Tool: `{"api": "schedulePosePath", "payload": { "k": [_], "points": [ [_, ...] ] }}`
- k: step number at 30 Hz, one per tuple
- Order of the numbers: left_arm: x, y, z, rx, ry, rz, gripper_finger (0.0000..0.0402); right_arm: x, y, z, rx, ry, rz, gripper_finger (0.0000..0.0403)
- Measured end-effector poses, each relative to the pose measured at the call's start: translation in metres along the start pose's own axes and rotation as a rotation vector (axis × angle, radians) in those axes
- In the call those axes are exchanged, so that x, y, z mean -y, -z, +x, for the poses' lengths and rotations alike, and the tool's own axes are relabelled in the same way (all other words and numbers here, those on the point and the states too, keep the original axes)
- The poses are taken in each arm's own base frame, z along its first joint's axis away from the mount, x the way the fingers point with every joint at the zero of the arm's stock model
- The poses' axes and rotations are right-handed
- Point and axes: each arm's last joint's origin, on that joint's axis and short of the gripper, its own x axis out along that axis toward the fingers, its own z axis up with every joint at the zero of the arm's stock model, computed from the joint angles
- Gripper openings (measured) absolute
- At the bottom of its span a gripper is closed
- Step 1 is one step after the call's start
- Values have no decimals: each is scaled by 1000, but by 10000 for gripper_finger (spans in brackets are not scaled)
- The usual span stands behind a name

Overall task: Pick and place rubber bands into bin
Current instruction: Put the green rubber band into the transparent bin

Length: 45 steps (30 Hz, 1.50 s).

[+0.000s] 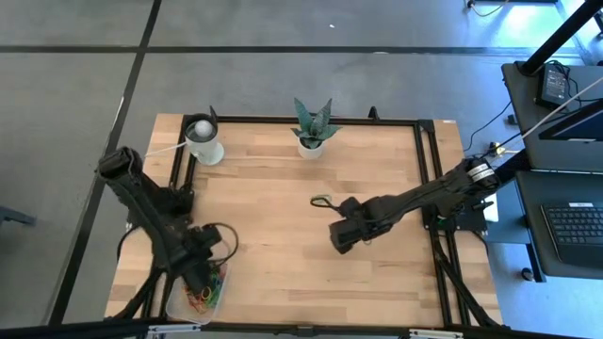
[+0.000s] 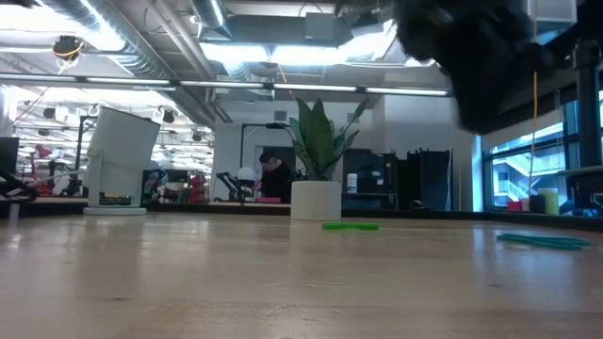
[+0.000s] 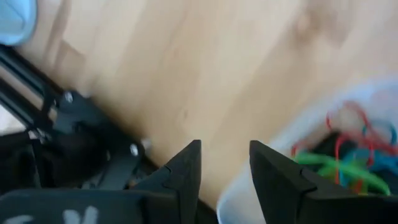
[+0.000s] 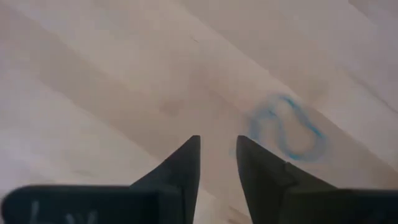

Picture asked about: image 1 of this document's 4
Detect black rig beam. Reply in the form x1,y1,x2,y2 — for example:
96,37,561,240
0,317,161,339

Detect black keyboard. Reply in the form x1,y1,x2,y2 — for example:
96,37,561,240
540,202,603,269

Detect black power adapter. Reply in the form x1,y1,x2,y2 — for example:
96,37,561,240
535,63,571,110

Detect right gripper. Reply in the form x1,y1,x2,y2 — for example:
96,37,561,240
326,196,395,255

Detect snake plant in white pot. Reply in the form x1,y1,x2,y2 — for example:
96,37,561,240
289,97,343,160

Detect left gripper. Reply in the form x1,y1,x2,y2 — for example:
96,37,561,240
181,224,223,296

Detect white power cable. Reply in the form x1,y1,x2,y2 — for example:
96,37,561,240
143,140,189,158

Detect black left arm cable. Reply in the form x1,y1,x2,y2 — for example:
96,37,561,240
206,221,240,266

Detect thin white rod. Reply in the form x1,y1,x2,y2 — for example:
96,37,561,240
515,74,603,141

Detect silver metal bracket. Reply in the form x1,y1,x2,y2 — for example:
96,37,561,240
408,328,465,339
146,322,203,338

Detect black aluminium table frame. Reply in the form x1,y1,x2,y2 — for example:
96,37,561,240
106,115,503,331

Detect clear plastic bin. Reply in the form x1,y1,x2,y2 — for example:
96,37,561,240
164,260,231,325

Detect black power cable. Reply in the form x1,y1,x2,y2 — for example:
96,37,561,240
464,100,514,153

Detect rubber bands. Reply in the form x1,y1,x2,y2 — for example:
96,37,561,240
185,291,211,313

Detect black diagonal pole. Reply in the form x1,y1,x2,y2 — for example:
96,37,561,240
517,0,603,76

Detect open laptop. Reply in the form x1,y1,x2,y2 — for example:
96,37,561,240
522,96,603,173

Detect grey metal leg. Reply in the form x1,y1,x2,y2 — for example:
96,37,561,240
0,204,38,227

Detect black side desk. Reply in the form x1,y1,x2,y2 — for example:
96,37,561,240
500,59,603,283

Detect white cylindrical container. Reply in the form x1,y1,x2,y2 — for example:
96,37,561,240
182,112,226,166

